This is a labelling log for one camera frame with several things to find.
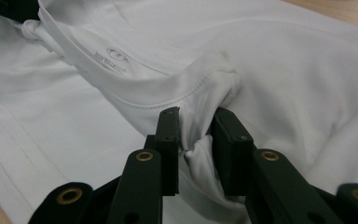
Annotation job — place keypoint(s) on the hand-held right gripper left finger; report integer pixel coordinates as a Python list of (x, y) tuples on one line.
[(169, 140)]

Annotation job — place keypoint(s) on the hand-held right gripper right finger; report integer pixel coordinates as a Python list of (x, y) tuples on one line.
[(231, 149)]

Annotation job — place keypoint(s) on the white t-shirt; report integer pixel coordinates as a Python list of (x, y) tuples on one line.
[(276, 77)]

